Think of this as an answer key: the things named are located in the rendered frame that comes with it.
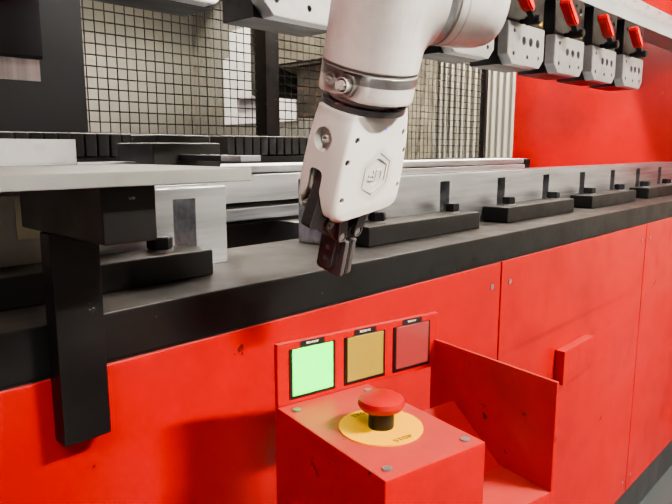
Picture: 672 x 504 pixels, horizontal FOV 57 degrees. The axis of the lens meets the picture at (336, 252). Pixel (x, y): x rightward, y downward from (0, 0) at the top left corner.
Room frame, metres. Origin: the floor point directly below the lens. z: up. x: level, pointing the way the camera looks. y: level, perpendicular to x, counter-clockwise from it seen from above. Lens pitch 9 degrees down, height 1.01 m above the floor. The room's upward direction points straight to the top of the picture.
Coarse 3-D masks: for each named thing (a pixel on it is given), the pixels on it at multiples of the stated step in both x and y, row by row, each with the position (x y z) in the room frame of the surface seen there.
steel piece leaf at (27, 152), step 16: (0, 144) 0.51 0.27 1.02; (16, 144) 0.51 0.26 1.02; (32, 144) 0.52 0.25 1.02; (48, 144) 0.53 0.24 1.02; (64, 144) 0.54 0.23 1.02; (0, 160) 0.50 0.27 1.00; (16, 160) 0.51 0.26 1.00; (32, 160) 0.52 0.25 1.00; (48, 160) 0.53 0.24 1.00; (64, 160) 0.54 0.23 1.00
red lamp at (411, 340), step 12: (420, 324) 0.63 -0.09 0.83; (396, 336) 0.62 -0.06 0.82; (408, 336) 0.63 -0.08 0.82; (420, 336) 0.63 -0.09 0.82; (396, 348) 0.62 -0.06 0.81; (408, 348) 0.63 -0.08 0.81; (420, 348) 0.64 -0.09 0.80; (396, 360) 0.62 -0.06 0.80; (408, 360) 0.63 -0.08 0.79; (420, 360) 0.64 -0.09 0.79
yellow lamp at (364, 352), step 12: (360, 336) 0.59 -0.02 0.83; (372, 336) 0.60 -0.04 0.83; (348, 348) 0.58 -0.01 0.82; (360, 348) 0.59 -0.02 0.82; (372, 348) 0.60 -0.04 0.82; (348, 360) 0.58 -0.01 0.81; (360, 360) 0.59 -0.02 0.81; (372, 360) 0.60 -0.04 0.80; (348, 372) 0.58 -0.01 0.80; (360, 372) 0.59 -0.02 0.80; (372, 372) 0.60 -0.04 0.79
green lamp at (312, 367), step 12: (300, 348) 0.55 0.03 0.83; (312, 348) 0.56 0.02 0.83; (324, 348) 0.56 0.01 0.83; (300, 360) 0.55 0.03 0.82; (312, 360) 0.56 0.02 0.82; (324, 360) 0.56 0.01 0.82; (300, 372) 0.55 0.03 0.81; (312, 372) 0.56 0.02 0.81; (324, 372) 0.56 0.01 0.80; (300, 384) 0.55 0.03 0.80; (312, 384) 0.56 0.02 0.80; (324, 384) 0.56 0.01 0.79
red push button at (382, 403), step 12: (360, 396) 0.50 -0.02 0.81; (372, 396) 0.49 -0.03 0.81; (384, 396) 0.49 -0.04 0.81; (396, 396) 0.49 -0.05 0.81; (360, 408) 0.50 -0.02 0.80; (372, 408) 0.48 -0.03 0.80; (384, 408) 0.48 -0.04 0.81; (396, 408) 0.48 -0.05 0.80; (372, 420) 0.49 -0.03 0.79; (384, 420) 0.49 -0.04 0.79
